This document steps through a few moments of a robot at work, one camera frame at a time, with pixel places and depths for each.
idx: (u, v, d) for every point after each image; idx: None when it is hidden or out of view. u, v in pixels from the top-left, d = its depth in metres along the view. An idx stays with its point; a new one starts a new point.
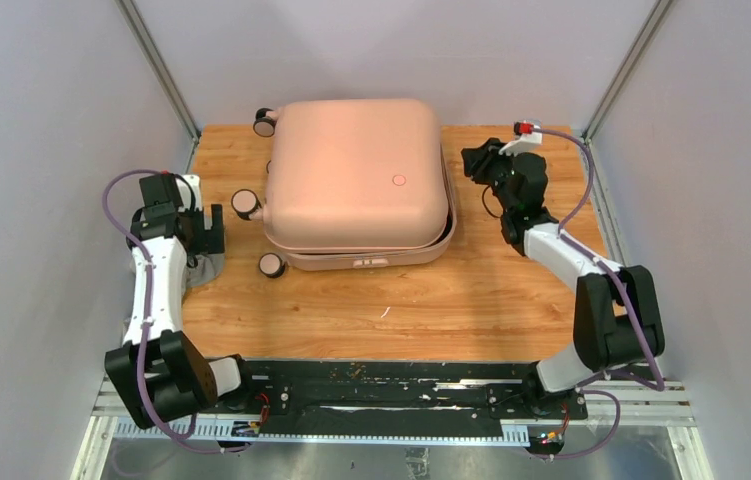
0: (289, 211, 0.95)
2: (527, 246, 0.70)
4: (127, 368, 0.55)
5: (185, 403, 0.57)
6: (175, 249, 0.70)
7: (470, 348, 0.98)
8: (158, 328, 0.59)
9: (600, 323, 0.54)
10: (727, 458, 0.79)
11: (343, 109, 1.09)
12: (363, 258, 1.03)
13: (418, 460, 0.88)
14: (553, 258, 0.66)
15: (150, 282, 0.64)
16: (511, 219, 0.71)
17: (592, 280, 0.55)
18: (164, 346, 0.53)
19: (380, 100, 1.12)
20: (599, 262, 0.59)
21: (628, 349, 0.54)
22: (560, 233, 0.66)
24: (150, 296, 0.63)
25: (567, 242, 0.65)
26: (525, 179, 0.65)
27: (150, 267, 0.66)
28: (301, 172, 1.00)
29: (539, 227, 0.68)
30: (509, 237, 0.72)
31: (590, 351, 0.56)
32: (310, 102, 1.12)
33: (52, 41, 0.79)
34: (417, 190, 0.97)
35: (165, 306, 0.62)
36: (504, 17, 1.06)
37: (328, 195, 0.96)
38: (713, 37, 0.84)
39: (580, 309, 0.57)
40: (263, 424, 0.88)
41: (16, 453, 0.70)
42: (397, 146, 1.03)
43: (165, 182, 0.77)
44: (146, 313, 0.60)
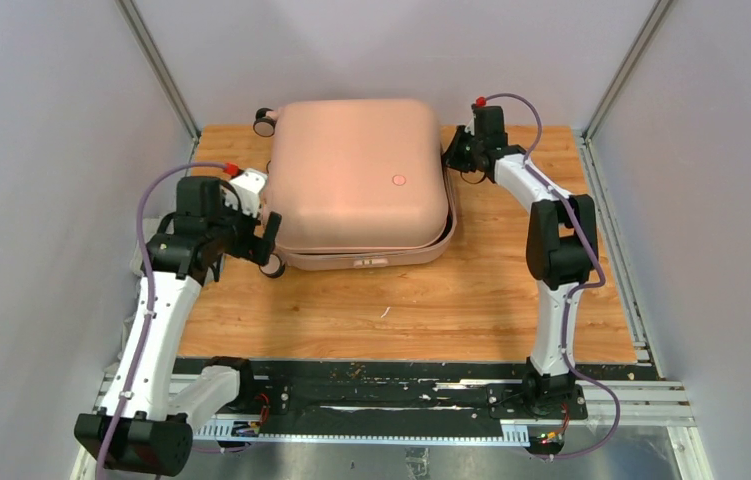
0: (287, 212, 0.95)
2: (497, 175, 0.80)
4: (94, 438, 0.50)
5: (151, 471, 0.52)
6: (184, 291, 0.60)
7: (470, 348, 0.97)
8: (134, 406, 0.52)
9: (547, 241, 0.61)
10: (727, 457, 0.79)
11: (342, 110, 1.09)
12: (363, 258, 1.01)
13: (418, 460, 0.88)
14: (518, 187, 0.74)
15: (141, 339, 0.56)
16: (483, 152, 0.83)
17: (542, 205, 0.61)
18: (133, 434, 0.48)
19: (380, 100, 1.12)
20: (553, 190, 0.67)
21: (570, 262, 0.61)
22: (525, 165, 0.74)
24: (138, 357, 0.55)
25: (529, 173, 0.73)
26: (483, 112, 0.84)
27: (148, 317, 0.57)
28: (301, 173, 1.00)
29: (506, 157, 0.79)
30: (484, 167, 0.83)
31: (536, 264, 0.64)
32: (312, 102, 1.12)
33: (52, 41, 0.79)
34: (417, 191, 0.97)
35: (149, 378, 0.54)
36: (505, 17, 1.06)
37: (329, 195, 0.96)
38: (713, 37, 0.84)
39: (531, 231, 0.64)
40: (263, 424, 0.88)
41: (14, 453, 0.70)
42: (397, 147, 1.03)
43: (205, 194, 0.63)
44: (127, 384, 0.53)
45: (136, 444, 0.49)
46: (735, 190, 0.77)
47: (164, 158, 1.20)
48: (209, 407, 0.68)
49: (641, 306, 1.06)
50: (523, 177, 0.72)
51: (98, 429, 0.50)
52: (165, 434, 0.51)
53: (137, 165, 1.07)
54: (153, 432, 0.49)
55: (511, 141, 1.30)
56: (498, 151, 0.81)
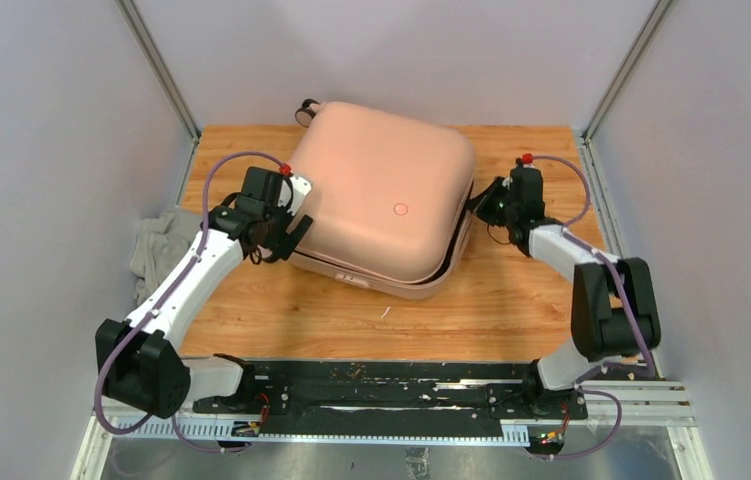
0: None
2: (533, 247, 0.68)
4: (109, 345, 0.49)
5: (141, 403, 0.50)
6: (231, 251, 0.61)
7: (470, 348, 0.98)
8: (155, 326, 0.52)
9: (595, 309, 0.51)
10: (727, 457, 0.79)
11: (380, 125, 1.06)
12: (351, 275, 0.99)
13: (418, 460, 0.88)
14: (556, 254, 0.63)
15: (181, 274, 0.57)
16: (515, 222, 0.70)
17: (588, 268, 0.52)
18: (144, 348, 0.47)
19: (426, 126, 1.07)
20: (598, 254, 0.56)
21: (626, 339, 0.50)
22: (564, 231, 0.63)
24: (173, 288, 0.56)
25: (570, 239, 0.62)
26: (520, 178, 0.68)
27: (192, 258, 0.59)
28: (319, 169, 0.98)
29: (543, 226, 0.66)
30: (515, 239, 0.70)
31: (584, 340, 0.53)
32: (351, 105, 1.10)
33: (52, 43, 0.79)
34: (418, 225, 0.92)
35: (177, 306, 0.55)
36: (505, 18, 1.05)
37: (330, 199, 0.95)
38: (714, 38, 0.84)
39: (576, 298, 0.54)
40: (263, 424, 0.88)
41: (15, 454, 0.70)
42: (417, 180, 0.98)
43: (270, 180, 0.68)
44: (157, 303, 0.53)
45: (144, 360, 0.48)
46: (736, 191, 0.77)
47: (164, 159, 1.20)
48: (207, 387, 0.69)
49: None
50: (561, 242, 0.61)
51: (117, 336, 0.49)
52: (170, 363, 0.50)
53: (137, 166, 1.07)
54: (163, 353, 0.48)
55: (512, 140, 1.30)
56: (532, 224, 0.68)
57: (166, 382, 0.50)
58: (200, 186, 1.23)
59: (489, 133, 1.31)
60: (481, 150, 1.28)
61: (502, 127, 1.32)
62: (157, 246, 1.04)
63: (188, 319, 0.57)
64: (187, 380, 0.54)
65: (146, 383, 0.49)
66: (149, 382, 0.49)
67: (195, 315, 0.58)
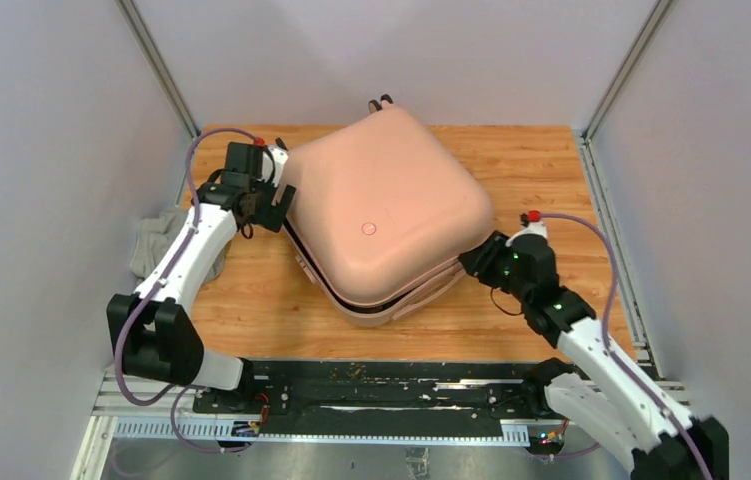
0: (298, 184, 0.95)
2: (562, 345, 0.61)
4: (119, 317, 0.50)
5: (160, 373, 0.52)
6: (225, 223, 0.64)
7: (470, 349, 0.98)
8: (166, 293, 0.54)
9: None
10: (729, 458, 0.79)
11: (411, 152, 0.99)
12: (317, 278, 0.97)
13: (418, 460, 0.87)
14: (599, 377, 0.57)
15: (182, 246, 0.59)
16: (535, 308, 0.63)
17: (671, 457, 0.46)
18: (157, 314, 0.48)
19: (460, 173, 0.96)
20: (670, 417, 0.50)
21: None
22: (611, 350, 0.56)
24: (175, 260, 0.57)
25: (619, 364, 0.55)
26: (533, 258, 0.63)
27: (190, 231, 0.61)
28: (335, 168, 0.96)
29: (574, 328, 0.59)
30: (538, 327, 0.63)
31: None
32: (403, 127, 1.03)
33: (52, 43, 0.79)
34: (374, 254, 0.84)
35: (183, 275, 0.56)
36: (505, 17, 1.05)
37: (319, 197, 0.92)
38: (713, 37, 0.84)
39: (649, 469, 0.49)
40: (263, 424, 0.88)
41: (14, 453, 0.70)
42: (407, 215, 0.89)
43: (251, 152, 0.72)
44: (164, 273, 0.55)
45: (157, 327, 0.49)
46: (735, 191, 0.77)
47: (164, 158, 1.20)
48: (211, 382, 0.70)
49: (641, 305, 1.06)
50: (616, 376, 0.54)
51: (127, 308, 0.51)
52: (183, 328, 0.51)
53: (137, 166, 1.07)
54: (177, 317, 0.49)
55: (512, 140, 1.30)
56: (556, 309, 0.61)
57: (182, 346, 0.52)
58: None
59: (489, 133, 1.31)
60: (480, 151, 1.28)
61: (502, 127, 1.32)
62: (156, 246, 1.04)
63: (194, 289, 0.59)
64: (197, 346, 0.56)
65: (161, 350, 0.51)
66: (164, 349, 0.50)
67: (199, 285, 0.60)
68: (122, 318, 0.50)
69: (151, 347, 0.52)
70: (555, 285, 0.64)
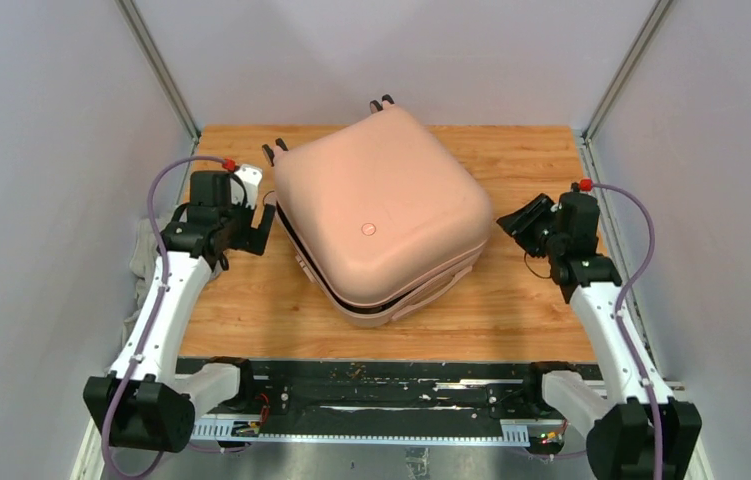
0: (298, 183, 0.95)
2: (574, 298, 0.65)
4: (102, 401, 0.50)
5: (152, 446, 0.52)
6: (196, 271, 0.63)
7: (470, 348, 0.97)
8: (144, 370, 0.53)
9: (627, 448, 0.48)
10: (729, 459, 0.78)
11: (411, 151, 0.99)
12: (317, 277, 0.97)
13: (418, 460, 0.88)
14: (597, 340, 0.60)
15: (154, 310, 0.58)
16: (562, 260, 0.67)
17: (634, 414, 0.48)
18: (138, 396, 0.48)
19: (460, 172, 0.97)
20: (647, 387, 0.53)
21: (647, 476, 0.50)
22: (617, 312, 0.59)
24: (150, 326, 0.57)
25: (620, 326, 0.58)
26: (575, 209, 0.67)
27: (161, 290, 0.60)
28: (335, 166, 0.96)
29: (592, 285, 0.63)
30: (560, 278, 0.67)
31: (598, 460, 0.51)
32: (403, 126, 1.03)
33: (52, 43, 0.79)
34: (375, 253, 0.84)
35: (159, 346, 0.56)
36: (505, 17, 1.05)
37: (320, 196, 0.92)
38: (713, 37, 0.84)
39: (605, 426, 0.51)
40: (263, 424, 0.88)
41: (14, 454, 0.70)
42: (408, 215, 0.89)
43: (215, 181, 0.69)
44: (138, 347, 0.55)
45: (141, 406, 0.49)
46: (736, 191, 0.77)
47: (164, 159, 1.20)
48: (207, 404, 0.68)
49: (641, 306, 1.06)
50: (612, 339, 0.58)
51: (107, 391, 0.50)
52: (168, 401, 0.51)
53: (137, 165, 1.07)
54: (160, 395, 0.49)
55: (512, 140, 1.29)
56: (582, 265, 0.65)
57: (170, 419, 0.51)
58: None
59: (489, 133, 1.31)
60: (480, 150, 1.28)
61: (502, 127, 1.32)
62: (157, 246, 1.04)
63: (174, 352, 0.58)
64: (190, 408, 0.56)
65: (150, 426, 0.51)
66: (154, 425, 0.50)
67: (178, 346, 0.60)
68: (105, 400, 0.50)
69: (138, 423, 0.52)
70: (589, 247, 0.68)
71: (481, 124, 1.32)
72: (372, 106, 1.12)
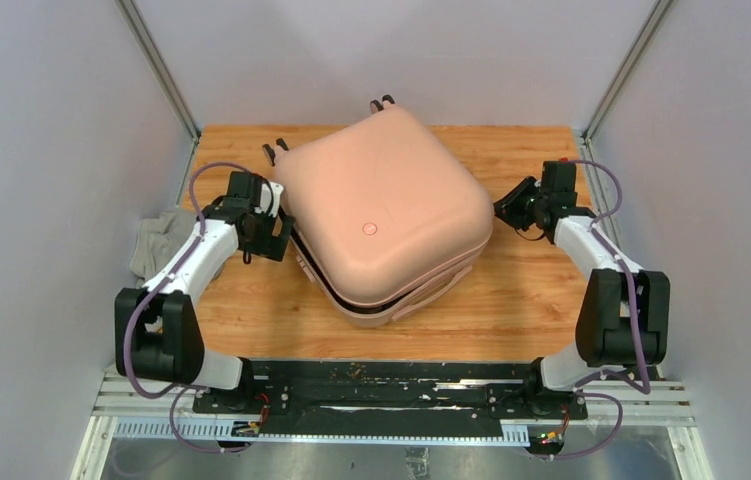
0: (299, 181, 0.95)
2: (558, 235, 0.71)
4: (126, 311, 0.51)
5: (160, 370, 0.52)
6: (228, 235, 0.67)
7: (470, 348, 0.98)
8: (174, 287, 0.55)
9: (601, 317, 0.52)
10: (728, 459, 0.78)
11: (412, 150, 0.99)
12: (316, 276, 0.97)
13: (418, 460, 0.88)
14: (578, 251, 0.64)
15: (188, 249, 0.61)
16: (546, 209, 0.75)
17: (606, 275, 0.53)
18: (166, 303, 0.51)
19: (462, 173, 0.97)
20: (619, 260, 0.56)
21: (626, 350, 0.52)
22: (592, 226, 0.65)
24: (184, 259, 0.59)
25: (594, 235, 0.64)
26: (553, 166, 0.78)
27: (196, 239, 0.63)
28: (337, 165, 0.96)
29: (571, 217, 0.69)
30: (544, 225, 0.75)
31: (584, 340, 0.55)
32: (406, 125, 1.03)
33: (51, 42, 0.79)
34: (373, 253, 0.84)
35: (190, 273, 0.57)
36: (505, 17, 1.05)
37: (321, 195, 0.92)
38: (714, 37, 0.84)
39: (585, 301, 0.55)
40: (263, 424, 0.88)
41: (13, 454, 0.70)
42: (409, 214, 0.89)
43: (252, 181, 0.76)
44: (172, 269, 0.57)
45: (165, 316, 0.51)
46: (735, 191, 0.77)
47: (164, 159, 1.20)
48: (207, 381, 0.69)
49: None
50: (588, 241, 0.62)
51: (135, 301, 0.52)
52: (190, 320, 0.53)
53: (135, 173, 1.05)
54: (184, 307, 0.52)
55: (512, 140, 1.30)
56: (562, 209, 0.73)
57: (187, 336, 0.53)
58: (200, 186, 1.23)
59: (489, 134, 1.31)
60: (480, 151, 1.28)
61: (502, 127, 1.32)
62: (157, 246, 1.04)
63: (197, 291, 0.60)
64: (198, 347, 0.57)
65: (165, 341, 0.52)
66: (171, 339, 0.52)
67: (201, 288, 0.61)
68: (130, 310, 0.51)
69: (152, 343, 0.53)
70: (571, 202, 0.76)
71: (481, 124, 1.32)
72: (372, 106, 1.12)
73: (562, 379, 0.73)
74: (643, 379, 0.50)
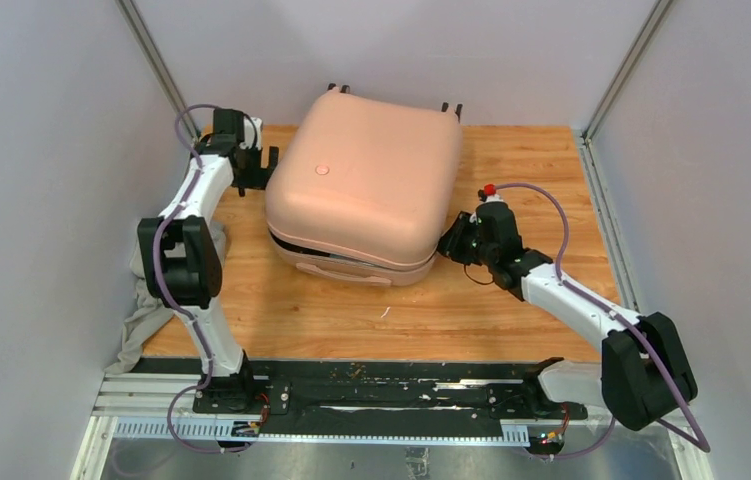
0: (313, 120, 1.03)
2: (526, 292, 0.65)
4: (147, 236, 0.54)
5: (191, 288, 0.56)
6: (226, 165, 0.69)
7: (470, 348, 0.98)
8: (189, 212, 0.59)
9: (634, 380, 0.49)
10: (728, 458, 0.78)
11: (413, 150, 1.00)
12: None
13: (418, 460, 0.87)
14: (559, 307, 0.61)
15: (191, 181, 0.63)
16: (500, 267, 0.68)
17: (617, 339, 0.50)
18: (185, 225, 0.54)
19: (444, 197, 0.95)
20: (617, 316, 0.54)
21: (668, 404, 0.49)
22: (561, 278, 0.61)
24: (189, 190, 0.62)
25: (571, 288, 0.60)
26: (492, 218, 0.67)
27: (197, 171, 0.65)
28: (350, 126, 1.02)
29: (533, 272, 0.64)
30: (504, 283, 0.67)
31: (622, 410, 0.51)
32: (429, 120, 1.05)
33: (52, 42, 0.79)
34: (298, 192, 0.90)
35: (199, 202, 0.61)
36: (505, 17, 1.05)
37: (319, 138, 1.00)
38: (713, 37, 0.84)
39: (608, 370, 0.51)
40: (263, 423, 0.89)
41: (14, 454, 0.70)
42: (355, 183, 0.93)
43: (235, 115, 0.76)
44: (182, 198, 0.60)
45: (187, 238, 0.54)
46: (734, 190, 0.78)
47: (164, 159, 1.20)
48: (217, 343, 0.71)
49: (641, 305, 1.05)
50: (570, 298, 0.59)
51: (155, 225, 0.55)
52: (209, 240, 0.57)
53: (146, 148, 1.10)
54: (203, 228, 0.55)
55: (512, 140, 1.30)
56: (518, 263, 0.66)
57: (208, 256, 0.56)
58: None
59: (488, 134, 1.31)
60: (480, 151, 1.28)
61: (502, 127, 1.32)
62: None
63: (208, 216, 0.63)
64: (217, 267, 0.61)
65: (191, 261, 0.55)
66: (195, 259, 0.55)
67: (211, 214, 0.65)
68: (152, 236, 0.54)
69: (177, 266, 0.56)
70: (519, 246, 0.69)
71: (481, 125, 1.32)
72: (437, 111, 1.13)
73: (567, 395, 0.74)
74: (704, 438, 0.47)
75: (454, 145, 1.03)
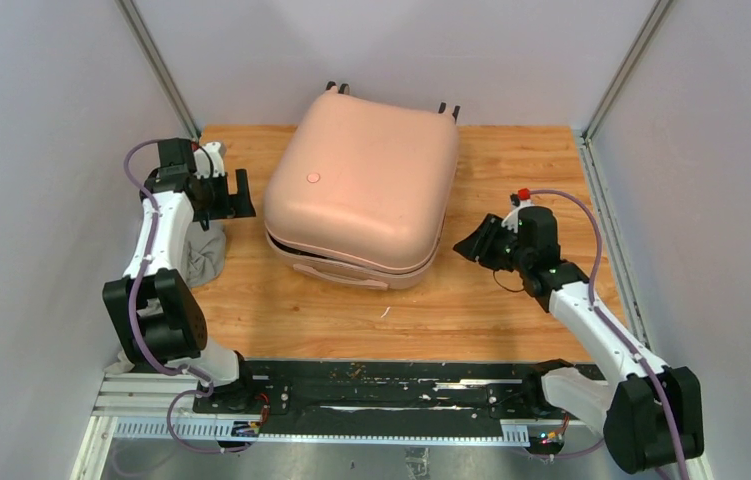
0: (309, 123, 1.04)
2: (553, 305, 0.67)
4: (120, 301, 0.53)
5: (174, 345, 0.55)
6: (183, 203, 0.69)
7: (470, 348, 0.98)
8: (158, 265, 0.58)
9: (641, 429, 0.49)
10: (728, 458, 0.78)
11: (406, 151, 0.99)
12: None
13: (418, 460, 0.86)
14: (583, 330, 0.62)
15: (151, 229, 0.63)
16: (532, 273, 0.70)
17: (635, 386, 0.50)
18: (158, 282, 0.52)
19: (436, 199, 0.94)
20: (642, 361, 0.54)
21: (668, 457, 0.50)
22: (593, 303, 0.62)
24: (151, 240, 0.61)
25: (600, 315, 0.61)
26: (534, 223, 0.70)
27: (154, 215, 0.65)
28: (345, 128, 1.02)
29: (564, 287, 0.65)
30: (534, 290, 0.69)
31: (622, 452, 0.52)
32: (424, 121, 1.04)
33: (52, 43, 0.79)
34: (291, 198, 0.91)
35: (165, 250, 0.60)
36: (505, 18, 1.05)
37: (314, 142, 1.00)
38: (713, 37, 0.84)
39: (617, 413, 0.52)
40: (263, 424, 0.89)
41: (14, 454, 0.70)
42: (347, 187, 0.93)
43: (181, 145, 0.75)
44: (146, 251, 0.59)
45: (161, 295, 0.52)
46: (734, 191, 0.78)
47: None
48: (211, 370, 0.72)
49: (641, 305, 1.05)
50: (595, 325, 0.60)
51: (125, 289, 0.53)
52: (185, 291, 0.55)
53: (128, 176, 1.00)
54: (177, 280, 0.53)
55: (512, 140, 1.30)
56: (551, 274, 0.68)
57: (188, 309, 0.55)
58: None
59: (488, 134, 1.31)
60: (480, 150, 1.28)
61: (501, 126, 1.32)
62: None
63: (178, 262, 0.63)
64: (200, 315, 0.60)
65: (171, 319, 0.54)
66: (174, 315, 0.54)
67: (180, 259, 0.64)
68: (126, 300, 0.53)
69: (156, 324, 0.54)
70: (555, 258, 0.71)
71: (481, 124, 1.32)
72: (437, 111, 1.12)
73: (563, 396, 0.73)
74: None
75: (449, 145, 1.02)
